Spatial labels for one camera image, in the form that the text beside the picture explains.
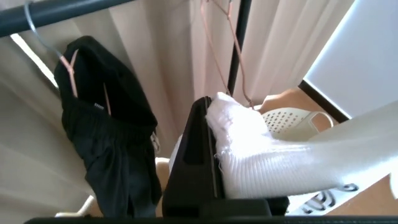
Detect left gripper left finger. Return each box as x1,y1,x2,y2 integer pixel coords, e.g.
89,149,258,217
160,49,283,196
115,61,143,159
161,96,226,218

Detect pink clothes hanger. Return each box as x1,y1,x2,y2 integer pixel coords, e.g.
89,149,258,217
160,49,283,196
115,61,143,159
24,1,113,116
199,0,256,110

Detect black shorts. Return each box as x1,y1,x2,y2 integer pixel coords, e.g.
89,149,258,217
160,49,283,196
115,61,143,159
53,35,164,219

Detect black clothes rack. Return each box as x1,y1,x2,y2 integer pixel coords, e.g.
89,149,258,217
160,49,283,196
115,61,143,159
0,0,253,96

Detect white garment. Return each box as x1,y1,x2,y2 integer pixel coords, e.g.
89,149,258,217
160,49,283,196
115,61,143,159
169,91,398,200

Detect white laundry basket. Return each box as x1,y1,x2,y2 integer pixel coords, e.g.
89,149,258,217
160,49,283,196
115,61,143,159
252,103,362,217

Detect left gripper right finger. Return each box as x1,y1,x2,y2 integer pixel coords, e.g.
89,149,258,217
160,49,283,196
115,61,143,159
266,195,290,217

